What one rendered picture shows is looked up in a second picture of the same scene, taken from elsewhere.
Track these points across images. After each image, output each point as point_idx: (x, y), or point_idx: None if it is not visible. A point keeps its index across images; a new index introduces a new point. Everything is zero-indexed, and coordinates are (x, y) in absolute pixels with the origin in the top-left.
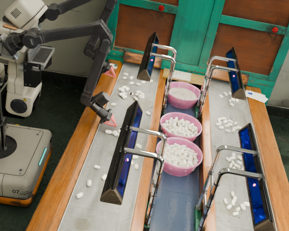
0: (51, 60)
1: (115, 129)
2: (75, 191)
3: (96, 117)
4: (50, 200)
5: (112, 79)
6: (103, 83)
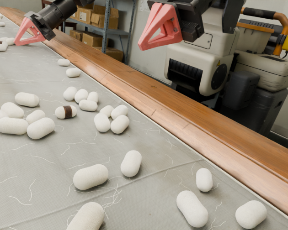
0: (224, 8)
1: (13, 48)
2: (7, 20)
3: (66, 45)
4: (22, 13)
5: (193, 123)
6: (174, 98)
